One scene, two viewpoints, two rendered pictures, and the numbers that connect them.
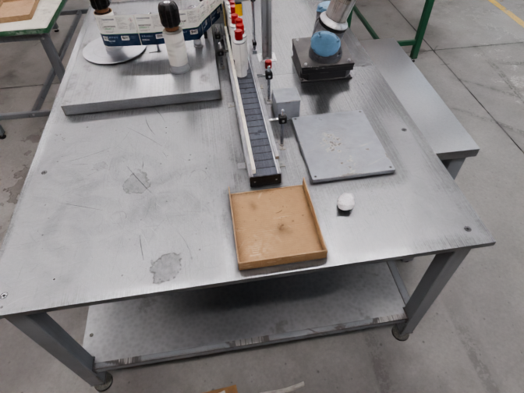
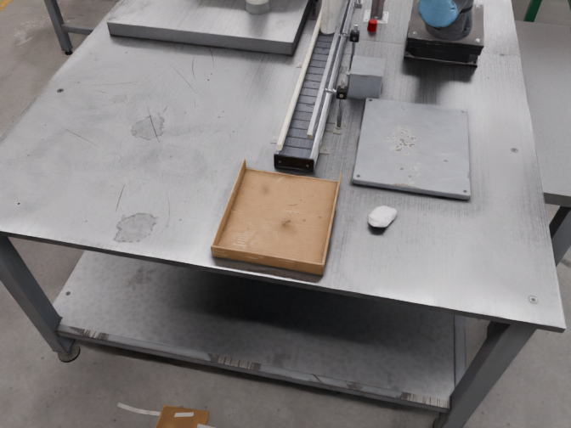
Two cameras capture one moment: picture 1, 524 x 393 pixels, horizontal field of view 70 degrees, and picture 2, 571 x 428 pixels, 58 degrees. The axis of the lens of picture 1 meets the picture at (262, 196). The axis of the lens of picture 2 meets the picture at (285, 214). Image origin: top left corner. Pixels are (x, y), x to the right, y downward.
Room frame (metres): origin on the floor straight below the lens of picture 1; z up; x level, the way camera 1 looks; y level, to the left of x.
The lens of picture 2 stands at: (-0.06, -0.32, 1.80)
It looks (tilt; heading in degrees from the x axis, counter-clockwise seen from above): 49 degrees down; 19
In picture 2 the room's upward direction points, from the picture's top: straight up
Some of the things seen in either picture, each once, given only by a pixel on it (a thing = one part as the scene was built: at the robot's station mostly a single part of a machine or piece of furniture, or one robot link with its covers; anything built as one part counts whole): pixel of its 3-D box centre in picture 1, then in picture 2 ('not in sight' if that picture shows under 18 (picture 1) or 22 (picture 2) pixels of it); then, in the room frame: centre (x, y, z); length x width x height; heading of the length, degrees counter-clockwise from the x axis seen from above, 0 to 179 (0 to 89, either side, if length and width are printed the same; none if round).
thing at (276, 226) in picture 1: (274, 220); (279, 211); (0.73, -0.04, 0.85); 0.30 x 0.26 x 0.04; 7
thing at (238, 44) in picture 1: (239, 54); (330, 2); (1.53, 0.07, 0.98); 0.05 x 0.05 x 0.20
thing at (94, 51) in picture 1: (115, 48); not in sight; (1.81, 0.71, 0.89); 0.31 x 0.31 x 0.01
